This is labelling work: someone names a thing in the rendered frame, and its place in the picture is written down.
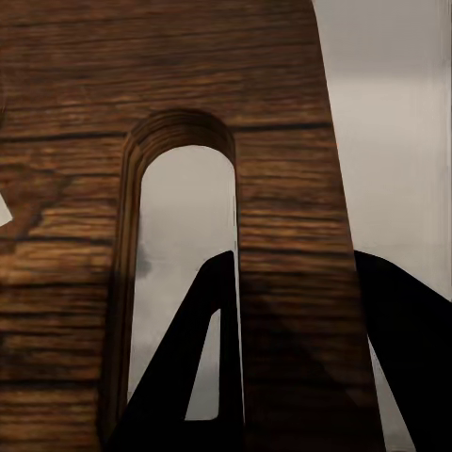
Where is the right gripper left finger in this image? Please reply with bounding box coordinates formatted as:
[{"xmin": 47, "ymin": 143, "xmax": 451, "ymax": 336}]
[{"xmin": 104, "ymin": 250, "xmax": 246, "ymax": 452}]

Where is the cutting board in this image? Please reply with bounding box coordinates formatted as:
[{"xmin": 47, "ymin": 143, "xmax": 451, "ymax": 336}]
[{"xmin": 0, "ymin": 0, "xmax": 386, "ymax": 452}]

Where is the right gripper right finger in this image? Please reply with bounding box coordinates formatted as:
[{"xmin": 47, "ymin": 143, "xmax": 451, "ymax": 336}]
[{"xmin": 354, "ymin": 250, "xmax": 452, "ymax": 452}]

